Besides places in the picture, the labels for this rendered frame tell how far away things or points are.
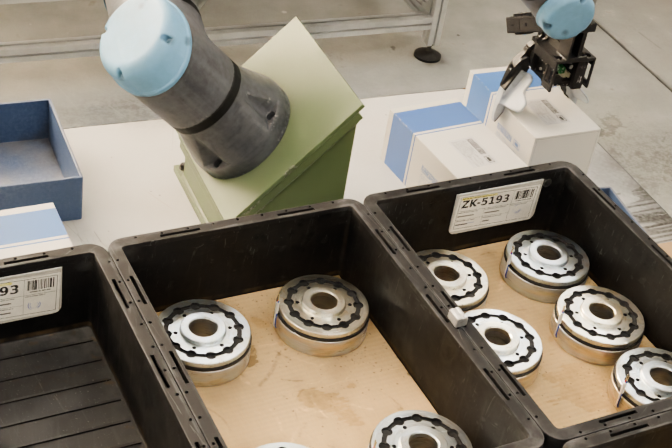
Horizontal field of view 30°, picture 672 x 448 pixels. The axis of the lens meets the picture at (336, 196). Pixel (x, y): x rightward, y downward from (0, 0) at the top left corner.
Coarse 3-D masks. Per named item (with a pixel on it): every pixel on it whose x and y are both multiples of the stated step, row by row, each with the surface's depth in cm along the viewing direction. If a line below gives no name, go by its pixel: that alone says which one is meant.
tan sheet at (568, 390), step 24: (480, 264) 152; (504, 288) 149; (528, 312) 146; (552, 312) 147; (552, 336) 143; (552, 360) 140; (576, 360) 140; (552, 384) 137; (576, 384) 137; (600, 384) 138; (552, 408) 134; (576, 408) 134; (600, 408) 135
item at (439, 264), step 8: (432, 264) 145; (440, 264) 145; (448, 264) 145; (456, 264) 146; (432, 272) 144; (456, 272) 145; (464, 272) 145; (440, 280) 143; (456, 280) 143; (464, 280) 143; (448, 288) 142; (456, 288) 143
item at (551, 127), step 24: (480, 72) 200; (504, 72) 201; (528, 72) 202; (480, 96) 198; (528, 96) 196; (552, 96) 197; (480, 120) 199; (504, 120) 193; (528, 120) 190; (552, 120) 191; (576, 120) 192; (528, 144) 188; (552, 144) 188; (576, 144) 190
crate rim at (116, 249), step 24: (264, 216) 137; (288, 216) 138; (312, 216) 140; (360, 216) 140; (120, 240) 130; (144, 240) 131; (168, 240) 132; (384, 240) 137; (120, 264) 127; (408, 264) 134; (144, 312) 122; (432, 312) 129; (168, 336) 120; (456, 336) 126; (168, 360) 117; (480, 360) 123; (192, 384) 115; (504, 384) 121; (192, 408) 112; (504, 408) 119; (216, 432) 111; (528, 432) 116
